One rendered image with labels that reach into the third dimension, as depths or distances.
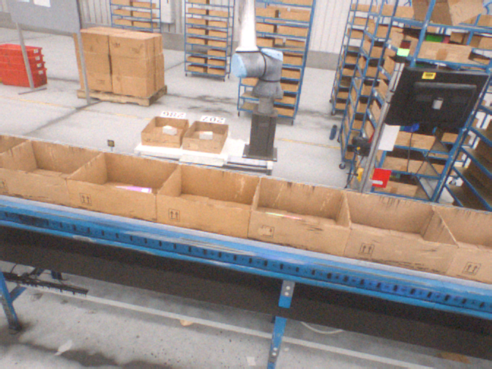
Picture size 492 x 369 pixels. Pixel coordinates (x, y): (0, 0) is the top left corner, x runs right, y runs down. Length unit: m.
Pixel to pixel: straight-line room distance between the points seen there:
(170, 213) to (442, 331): 1.26
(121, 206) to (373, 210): 1.12
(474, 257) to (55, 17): 5.73
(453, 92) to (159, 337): 2.10
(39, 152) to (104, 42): 4.24
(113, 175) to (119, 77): 4.32
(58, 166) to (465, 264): 1.90
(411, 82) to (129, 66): 4.77
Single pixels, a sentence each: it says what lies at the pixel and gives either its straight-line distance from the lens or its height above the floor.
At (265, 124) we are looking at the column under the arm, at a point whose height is 1.01.
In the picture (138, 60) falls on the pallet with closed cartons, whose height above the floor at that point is 0.72.
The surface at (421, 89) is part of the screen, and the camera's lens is 1.92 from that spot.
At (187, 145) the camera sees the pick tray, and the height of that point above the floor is 0.79.
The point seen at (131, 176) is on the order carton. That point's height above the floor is 0.94.
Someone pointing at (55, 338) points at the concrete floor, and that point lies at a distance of 2.34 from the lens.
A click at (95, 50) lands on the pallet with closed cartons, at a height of 0.79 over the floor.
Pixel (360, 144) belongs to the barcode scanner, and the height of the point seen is 1.06.
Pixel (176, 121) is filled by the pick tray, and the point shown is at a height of 0.82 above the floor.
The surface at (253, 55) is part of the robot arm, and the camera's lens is 2.17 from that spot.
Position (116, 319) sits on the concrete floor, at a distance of 2.32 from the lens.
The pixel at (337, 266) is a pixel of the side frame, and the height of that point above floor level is 0.91.
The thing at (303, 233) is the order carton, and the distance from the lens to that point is 1.34.
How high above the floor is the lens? 1.78
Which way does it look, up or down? 29 degrees down
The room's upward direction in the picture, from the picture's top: 6 degrees clockwise
